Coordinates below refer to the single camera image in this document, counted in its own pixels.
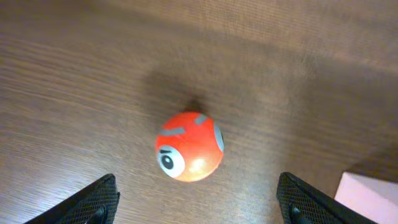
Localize beige open cardboard box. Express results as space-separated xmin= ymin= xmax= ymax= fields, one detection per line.
xmin=335 ymin=172 xmax=398 ymax=224

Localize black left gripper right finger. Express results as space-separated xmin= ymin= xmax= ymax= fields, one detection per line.
xmin=276 ymin=172 xmax=376 ymax=224

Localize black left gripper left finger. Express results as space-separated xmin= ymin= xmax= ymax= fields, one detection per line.
xmin=26 ymin=174 xmax=120 ymax=224

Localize red grey toy ball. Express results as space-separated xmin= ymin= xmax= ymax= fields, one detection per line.
xmin=155 ymin=111 xmax=224 ymax=182

